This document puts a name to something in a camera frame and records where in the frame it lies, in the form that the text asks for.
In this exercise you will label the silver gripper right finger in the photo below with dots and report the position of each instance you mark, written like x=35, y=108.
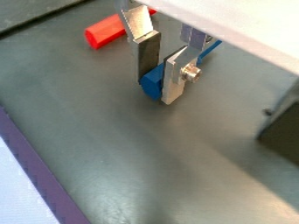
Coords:
x=180, y=64

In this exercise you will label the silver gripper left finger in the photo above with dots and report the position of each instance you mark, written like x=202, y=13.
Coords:
x=143, y=37

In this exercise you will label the blue peg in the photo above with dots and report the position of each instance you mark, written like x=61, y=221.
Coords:
x=151, y=82

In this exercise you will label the black fixture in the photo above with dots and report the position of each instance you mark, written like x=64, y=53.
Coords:
x=279, y=135

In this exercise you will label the red peg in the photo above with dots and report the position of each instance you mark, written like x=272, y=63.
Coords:
x=107, y=29

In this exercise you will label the purple base block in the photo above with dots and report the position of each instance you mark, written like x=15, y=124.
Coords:
x=32, y=197

